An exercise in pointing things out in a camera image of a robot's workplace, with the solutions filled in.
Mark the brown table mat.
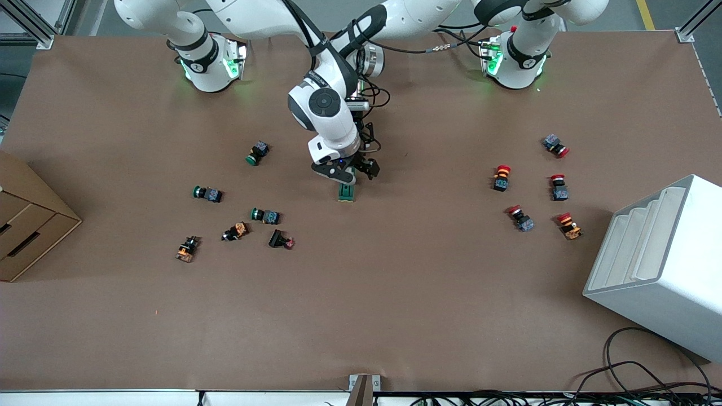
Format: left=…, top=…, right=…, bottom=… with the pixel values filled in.
left=0, top=28, right=722, bottom=392

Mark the white table edge rail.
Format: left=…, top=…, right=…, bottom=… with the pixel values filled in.
left=0, top=389, right=350, bottom=406

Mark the black switch with red block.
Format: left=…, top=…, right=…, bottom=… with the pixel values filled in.
left=268, top=228, right=296, bottom=250

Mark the aluminium frame profile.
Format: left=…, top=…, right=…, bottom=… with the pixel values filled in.
left=0, top=0, right=77, bottom=48
left=675, top=0, right=722, bottom=43

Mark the white stepped rack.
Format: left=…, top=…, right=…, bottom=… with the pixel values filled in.
left=583, top=174, right=722, bottom=363

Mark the grey metal bracket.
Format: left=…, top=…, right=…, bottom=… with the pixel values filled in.
left=349, top=374, right=381, bottom=406

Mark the brown cardboard box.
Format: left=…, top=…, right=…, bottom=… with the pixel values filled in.
left=0, top=151, right=83, bottom=283

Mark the black cable bundle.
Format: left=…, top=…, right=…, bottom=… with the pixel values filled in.
left=409, top=361, right=722, bottom=406

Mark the black looped cable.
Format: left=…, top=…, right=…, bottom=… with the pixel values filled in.
left=605, top=327, right=712, bottom=395

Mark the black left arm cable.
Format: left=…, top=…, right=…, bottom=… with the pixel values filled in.
left=350, top=20, right=491, bottom=111

